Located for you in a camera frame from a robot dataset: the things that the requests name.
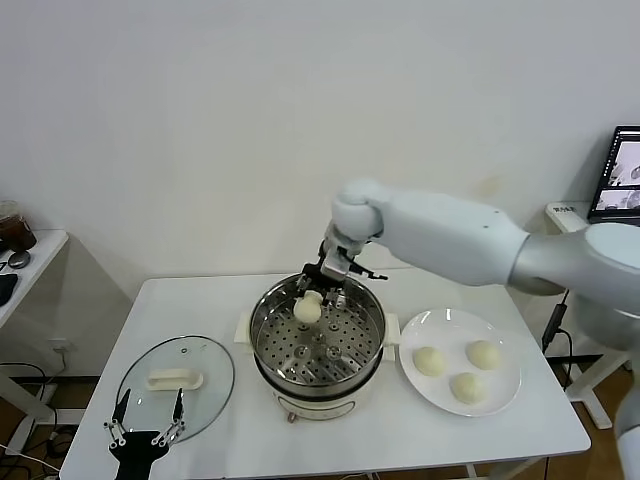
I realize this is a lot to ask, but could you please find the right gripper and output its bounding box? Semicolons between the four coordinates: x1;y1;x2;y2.
298;243;354;311

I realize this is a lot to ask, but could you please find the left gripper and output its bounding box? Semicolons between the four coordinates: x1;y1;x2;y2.
102;387;188;480

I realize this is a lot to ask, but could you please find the white steamed baozi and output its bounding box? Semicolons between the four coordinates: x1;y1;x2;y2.
449;371;486;405
465;339;502;372
292;289;323;325
412;345;446;377

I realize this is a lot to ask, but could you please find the glass lid with white handle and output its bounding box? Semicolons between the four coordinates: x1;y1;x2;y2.
115;334;236;447

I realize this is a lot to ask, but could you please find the stainless steel steamer basket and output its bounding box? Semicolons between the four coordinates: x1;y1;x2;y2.
234;272;402;392

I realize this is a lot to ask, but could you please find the white electric pot base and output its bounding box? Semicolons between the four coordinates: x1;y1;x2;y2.
239;329;400;425

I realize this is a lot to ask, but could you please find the white round plate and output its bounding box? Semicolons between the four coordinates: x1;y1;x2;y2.
398;308;523;417

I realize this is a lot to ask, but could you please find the flat black object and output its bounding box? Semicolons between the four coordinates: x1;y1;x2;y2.
0;273;19;307

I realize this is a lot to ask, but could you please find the white side table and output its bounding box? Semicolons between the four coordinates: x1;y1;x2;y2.
0;228;135;444

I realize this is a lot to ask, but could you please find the glass jar with dark contents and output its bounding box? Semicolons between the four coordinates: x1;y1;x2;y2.
0;199;37;254

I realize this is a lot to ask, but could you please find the black laptop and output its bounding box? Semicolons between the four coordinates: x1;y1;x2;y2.
587;124;640;225

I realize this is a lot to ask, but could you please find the black right wrist camera bracket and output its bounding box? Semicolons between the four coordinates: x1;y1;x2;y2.
349;263;390;282

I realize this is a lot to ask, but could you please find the white floor cable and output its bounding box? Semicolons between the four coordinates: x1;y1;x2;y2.
0;449;64;474

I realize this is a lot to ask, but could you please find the black floor cable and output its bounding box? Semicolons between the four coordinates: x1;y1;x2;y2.
0;362;54;389

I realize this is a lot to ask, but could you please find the dark grey cable adapter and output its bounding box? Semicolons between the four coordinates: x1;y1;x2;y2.
542;299;567;352

